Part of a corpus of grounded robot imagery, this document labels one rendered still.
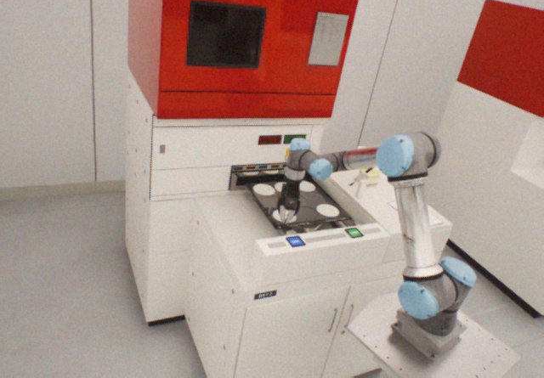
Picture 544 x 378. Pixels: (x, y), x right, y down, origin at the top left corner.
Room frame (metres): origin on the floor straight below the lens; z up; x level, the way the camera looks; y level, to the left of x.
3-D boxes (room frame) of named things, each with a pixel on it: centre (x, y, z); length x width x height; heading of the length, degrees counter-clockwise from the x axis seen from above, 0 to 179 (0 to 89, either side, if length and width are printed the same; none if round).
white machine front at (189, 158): (1.84, 0.17, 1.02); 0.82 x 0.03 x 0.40; 120
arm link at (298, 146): (1.54, -0.08, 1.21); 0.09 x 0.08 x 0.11; 41
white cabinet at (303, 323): (1.69, -0.23, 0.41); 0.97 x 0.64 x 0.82; 120
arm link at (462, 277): (1.13, -0.60, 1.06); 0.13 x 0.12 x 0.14; 131
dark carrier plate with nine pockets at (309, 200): (1.74, -0.11, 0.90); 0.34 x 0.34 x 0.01; 30
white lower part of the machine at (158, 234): (2.14, 0.34, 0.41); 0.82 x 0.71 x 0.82; 120
